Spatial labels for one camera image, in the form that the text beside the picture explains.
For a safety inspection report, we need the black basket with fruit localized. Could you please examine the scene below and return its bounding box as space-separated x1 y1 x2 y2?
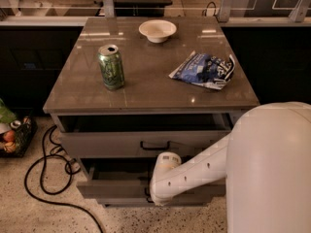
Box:
0 98 38 158

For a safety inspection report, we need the green soda can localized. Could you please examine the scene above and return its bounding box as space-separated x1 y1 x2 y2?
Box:
97 45 124 90

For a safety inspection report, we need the grey drawer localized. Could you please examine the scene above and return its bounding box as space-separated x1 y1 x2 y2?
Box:
77 157 225 200
60 113 240 158
97 195 212 207

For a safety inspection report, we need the blue white chip bag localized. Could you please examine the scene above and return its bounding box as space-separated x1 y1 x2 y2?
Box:
169 51 235 90

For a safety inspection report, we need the grey drawer cabinet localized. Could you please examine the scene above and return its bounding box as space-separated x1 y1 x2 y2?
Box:
42 16 260 209

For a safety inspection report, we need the black floor cable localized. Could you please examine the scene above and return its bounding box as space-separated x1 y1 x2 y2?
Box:
23 125 105 233

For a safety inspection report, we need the dark background table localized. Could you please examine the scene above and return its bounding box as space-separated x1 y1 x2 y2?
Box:
113 0 173 17

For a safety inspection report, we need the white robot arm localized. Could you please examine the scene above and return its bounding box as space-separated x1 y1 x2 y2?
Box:
150 102 311 233

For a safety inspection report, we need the grey top drawer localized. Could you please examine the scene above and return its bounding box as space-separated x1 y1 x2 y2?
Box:
60 113 240 158

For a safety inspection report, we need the white bowl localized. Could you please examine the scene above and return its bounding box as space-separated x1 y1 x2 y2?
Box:
139 19 177 43

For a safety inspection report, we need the grey bottom drawer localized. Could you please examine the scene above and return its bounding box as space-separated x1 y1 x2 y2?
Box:
97 195 212 207

